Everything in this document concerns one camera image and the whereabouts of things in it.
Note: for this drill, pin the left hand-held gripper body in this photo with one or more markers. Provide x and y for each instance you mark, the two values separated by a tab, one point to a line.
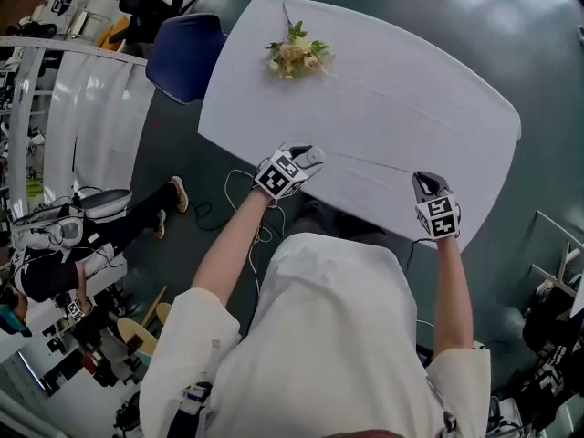
278	176

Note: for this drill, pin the white curtain sheet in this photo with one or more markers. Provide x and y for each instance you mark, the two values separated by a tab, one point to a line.
96	121

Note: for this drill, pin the white metal rack frame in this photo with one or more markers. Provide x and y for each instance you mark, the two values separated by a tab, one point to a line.
68	48

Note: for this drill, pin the person's white shirt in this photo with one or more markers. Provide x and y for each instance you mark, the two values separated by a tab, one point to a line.
319	345

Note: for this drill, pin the yellow flower bouquet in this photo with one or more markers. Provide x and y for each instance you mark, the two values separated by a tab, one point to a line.
296	55

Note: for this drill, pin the person's right forearm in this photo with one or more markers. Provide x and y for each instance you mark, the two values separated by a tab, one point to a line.
451	299

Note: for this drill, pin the round wooden stool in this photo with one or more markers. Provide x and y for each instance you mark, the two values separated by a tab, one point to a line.
137	336

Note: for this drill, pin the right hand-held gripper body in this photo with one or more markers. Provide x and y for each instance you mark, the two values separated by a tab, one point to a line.
438	219

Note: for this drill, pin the black office chair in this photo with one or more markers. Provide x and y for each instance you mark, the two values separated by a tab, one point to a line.
146	3

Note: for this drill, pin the white metal table frame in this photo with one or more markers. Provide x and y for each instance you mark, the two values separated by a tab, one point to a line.
559	249

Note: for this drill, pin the white rounded device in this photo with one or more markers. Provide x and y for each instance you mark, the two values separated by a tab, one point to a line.
504	418

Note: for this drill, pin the small white round device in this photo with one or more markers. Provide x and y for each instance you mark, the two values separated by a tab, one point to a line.
315	155

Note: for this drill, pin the person's dark trousers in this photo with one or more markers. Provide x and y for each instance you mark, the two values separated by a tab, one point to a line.
347	224

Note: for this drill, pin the white tablecloth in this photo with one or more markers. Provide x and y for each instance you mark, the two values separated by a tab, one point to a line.
401	107

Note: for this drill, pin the person's left forearm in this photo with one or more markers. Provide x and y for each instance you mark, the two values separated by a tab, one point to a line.
228	253

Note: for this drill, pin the blue chair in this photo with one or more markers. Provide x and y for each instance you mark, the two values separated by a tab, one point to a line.
184	57

